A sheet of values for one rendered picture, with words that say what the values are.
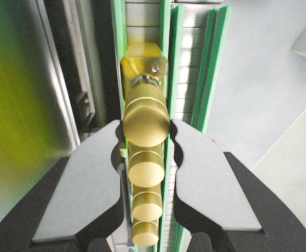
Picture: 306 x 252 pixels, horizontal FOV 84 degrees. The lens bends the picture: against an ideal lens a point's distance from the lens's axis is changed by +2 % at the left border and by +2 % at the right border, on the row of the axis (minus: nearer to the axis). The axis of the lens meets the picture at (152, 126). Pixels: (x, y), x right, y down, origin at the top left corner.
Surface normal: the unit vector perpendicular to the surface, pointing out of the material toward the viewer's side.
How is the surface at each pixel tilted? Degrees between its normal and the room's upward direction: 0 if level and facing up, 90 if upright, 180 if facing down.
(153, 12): 0
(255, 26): 0
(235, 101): 0
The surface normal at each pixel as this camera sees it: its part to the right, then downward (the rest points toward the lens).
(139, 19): 0.05, 0.52
